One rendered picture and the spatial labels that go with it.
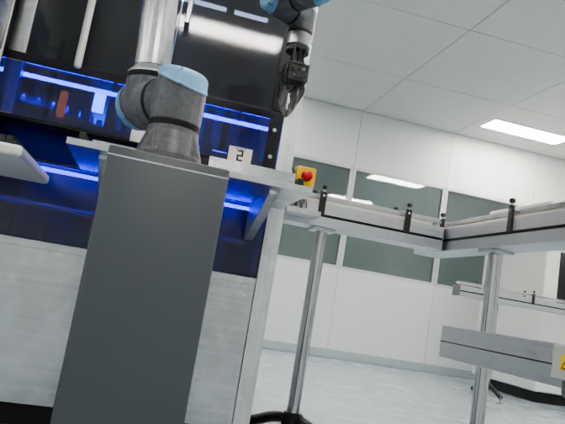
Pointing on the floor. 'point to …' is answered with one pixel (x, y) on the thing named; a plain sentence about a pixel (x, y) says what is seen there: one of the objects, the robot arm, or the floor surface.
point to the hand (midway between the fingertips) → (285, 113)
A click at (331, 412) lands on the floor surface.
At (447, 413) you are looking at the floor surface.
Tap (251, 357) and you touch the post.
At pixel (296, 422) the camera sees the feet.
